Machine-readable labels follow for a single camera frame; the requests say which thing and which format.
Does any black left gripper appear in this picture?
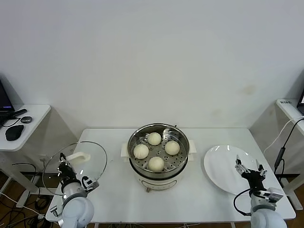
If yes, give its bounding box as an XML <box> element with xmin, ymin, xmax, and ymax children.
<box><xmin>57</xmin><ymin>153</ymin><xmax>78</xmax><ymax>187</ymax></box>

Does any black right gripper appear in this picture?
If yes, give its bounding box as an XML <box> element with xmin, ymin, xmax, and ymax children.
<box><xmin>234</xmin><ymin>153</ymin><xmax>268</xmax><ymax>192</ymax></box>

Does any glass lid with cream handle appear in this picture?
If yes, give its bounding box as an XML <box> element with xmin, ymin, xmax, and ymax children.
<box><xmin>42</xmin><ymin>141</ymin><xmax>108</xmax><ymax>196</ymax></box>

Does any black computer mouse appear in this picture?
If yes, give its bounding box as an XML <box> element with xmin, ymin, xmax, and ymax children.
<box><xmin>5</xmin><ymin>123</ymin><xmax>26</xmax><ymax>141</ymax></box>

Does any white steamed baozi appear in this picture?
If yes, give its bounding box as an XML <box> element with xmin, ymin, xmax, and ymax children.
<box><xmin>147</xmin><ymin>132</ymin><xmax>162</xmax><ymax>146</ymax></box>
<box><xmin>133</xmin><ymin>144</ymin><xmax>150</xmax><ymax>160</ymax></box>
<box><xmin>164</xmin><ymin>141</ymin><xmax>181</xmax><ymax>155</ymax></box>
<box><xmin>148</xmin><ymin>156</ymin><xmax>165</xmax><ymax>172</ymax></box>

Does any perforated steel steamer basket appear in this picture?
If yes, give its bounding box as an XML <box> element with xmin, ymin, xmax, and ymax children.
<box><xmin>120</xmin><ymin>123</ymin><xmax>197</xmax><ymax>178</ymax></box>

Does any white round plate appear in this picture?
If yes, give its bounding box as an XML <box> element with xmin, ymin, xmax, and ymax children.
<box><xmin>203</xmin><ymin>144</ymin><xmax>263</xmax><ymax>196</ymax></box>

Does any white side table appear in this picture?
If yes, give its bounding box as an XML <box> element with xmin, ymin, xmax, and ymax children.
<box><xmin>0</xmin><ymin>104</ymin><xmax>52</xmax><ymax>207</ymax></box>

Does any black bar device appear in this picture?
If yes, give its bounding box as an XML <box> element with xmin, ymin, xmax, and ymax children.
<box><xmin>9</xmin><ymin>108</ymin><xmax>29</xmax><ymax>119</ymax></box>

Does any white desk with label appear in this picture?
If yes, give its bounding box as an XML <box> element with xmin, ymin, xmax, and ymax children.
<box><xmin>275</xmin><ymin>98</ymin><xmax>304</xmax><ymax>211</ymax></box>

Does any black monitor screen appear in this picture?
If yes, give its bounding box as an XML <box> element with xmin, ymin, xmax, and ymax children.
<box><xmin>0</xmin><ymin>76</ymin><xmax>17</xmax><ymax>126</ymax></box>

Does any cream electric cooker base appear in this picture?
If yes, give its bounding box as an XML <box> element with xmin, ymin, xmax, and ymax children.
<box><xmin>120</xmin><ymin>142</ymin><xmax>197</xmax><ymax>193</ymax></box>

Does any white hanging cable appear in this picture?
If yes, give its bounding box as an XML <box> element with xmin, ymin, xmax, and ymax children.
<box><xmin>263</xmin><ymin>116</ymin><xmax>304</xmax><ymax>154</ymax></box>

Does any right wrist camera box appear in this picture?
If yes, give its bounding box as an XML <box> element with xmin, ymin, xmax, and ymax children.
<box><xmin>257</xmin><ymin>187</ymin><xmax>285</xmax><ymax>204</ymax></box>

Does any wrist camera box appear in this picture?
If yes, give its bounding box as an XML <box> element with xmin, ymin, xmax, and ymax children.
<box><xmin>257</xmin><ymin>187</ymin><xmax>285</xmax><ymax>204</ymax></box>
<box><xmin>82</xmin><ymin>175</ymin><xmax>100</xmax><ymax>192</ymax></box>

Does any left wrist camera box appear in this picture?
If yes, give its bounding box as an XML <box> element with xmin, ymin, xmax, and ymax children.
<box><xmin>82</xmin><ymin>175</ymin><xmax>100</xmax><ymax>192</ymax></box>

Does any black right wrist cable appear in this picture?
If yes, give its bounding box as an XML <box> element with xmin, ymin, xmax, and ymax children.
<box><xmin>233</xmin><ymin>189</ymin><xmax>252</xmax><ymax>217</ymax></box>

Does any black floor cable bundle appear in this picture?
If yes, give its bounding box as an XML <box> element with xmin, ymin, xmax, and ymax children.
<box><xmin>0</xmin><ymin>162</ymin><xmax>64</xmax><ymax>228</ymax></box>

